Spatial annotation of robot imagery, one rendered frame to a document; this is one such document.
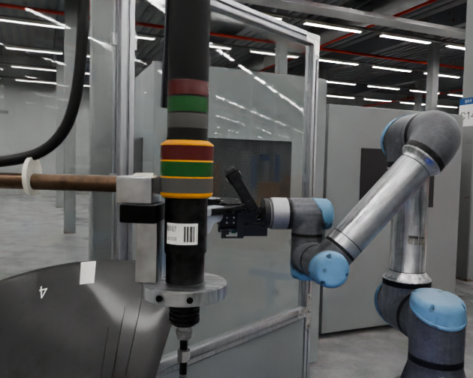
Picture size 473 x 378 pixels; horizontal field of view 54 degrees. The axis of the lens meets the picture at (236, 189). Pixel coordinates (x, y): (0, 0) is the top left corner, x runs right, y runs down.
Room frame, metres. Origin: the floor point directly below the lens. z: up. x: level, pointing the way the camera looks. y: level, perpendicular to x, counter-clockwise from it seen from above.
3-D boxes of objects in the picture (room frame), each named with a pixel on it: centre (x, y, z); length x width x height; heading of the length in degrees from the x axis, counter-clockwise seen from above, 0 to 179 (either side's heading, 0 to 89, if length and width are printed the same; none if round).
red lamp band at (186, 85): (0.38, 0.04, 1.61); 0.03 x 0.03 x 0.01
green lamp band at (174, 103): (0.38, 0.04, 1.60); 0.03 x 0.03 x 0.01
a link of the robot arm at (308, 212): (1.12, -0.17, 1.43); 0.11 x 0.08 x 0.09; 99
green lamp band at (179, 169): (0.38, 0.04, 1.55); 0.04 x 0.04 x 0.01
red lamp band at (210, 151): (0.38, 0.04, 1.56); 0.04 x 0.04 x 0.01
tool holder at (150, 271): (0.39, 0.05, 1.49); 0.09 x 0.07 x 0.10; 83
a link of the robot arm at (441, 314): (1.03, -0.45, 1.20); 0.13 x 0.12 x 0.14; 9
